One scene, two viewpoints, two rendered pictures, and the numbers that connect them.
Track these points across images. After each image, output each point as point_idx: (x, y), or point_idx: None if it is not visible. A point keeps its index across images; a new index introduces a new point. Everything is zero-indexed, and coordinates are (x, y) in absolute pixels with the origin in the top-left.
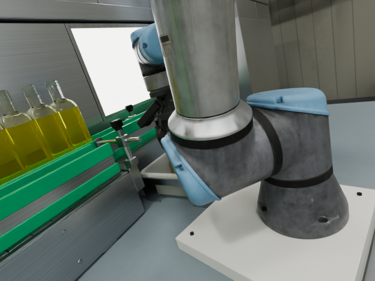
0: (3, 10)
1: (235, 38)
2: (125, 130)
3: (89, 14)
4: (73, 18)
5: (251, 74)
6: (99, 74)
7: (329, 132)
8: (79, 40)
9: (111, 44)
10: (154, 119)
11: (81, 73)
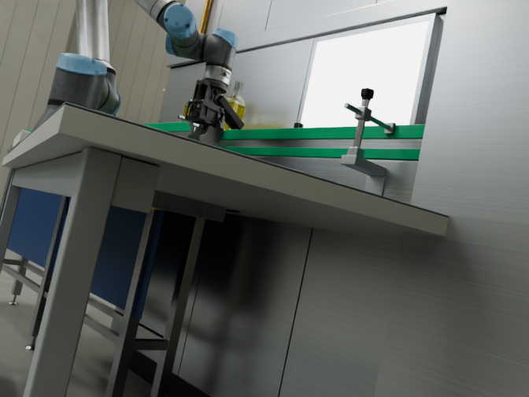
0: (284, 36)
1: (79, 34)
2: (242, 133)
3: (346, 22)
4: (328, 31)
5: (453, 94)
6: (317, 88)
7: (54, 78)
8: (319, 52)
9: (351, 53)
10: (231, 120)
11: (301, 86)
